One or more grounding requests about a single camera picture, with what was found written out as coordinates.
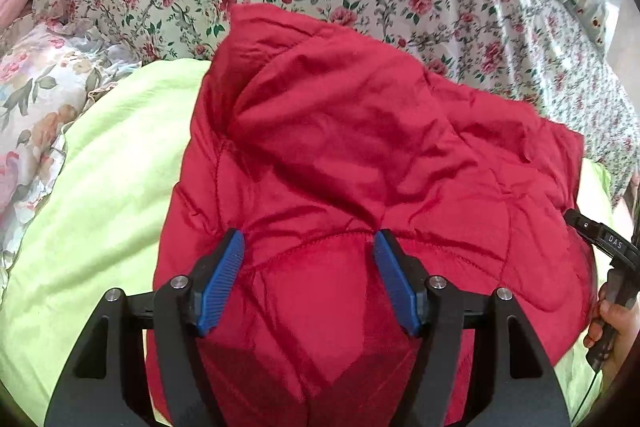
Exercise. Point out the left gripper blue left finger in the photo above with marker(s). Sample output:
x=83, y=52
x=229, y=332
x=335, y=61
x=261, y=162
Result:
x=212, y=279

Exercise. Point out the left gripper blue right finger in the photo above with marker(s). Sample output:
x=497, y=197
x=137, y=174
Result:
x=404, y=279

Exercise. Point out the red quilted hooded jacket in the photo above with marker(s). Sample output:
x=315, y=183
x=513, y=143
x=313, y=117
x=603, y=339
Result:
x=309, y=138

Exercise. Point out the person's right hand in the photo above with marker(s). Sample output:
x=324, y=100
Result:
x=626, y=323

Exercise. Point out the lime green bed sheet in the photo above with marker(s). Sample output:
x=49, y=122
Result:
x=100, y=206

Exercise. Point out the pastel floral pillow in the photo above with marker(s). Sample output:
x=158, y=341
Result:
x=50, y=76

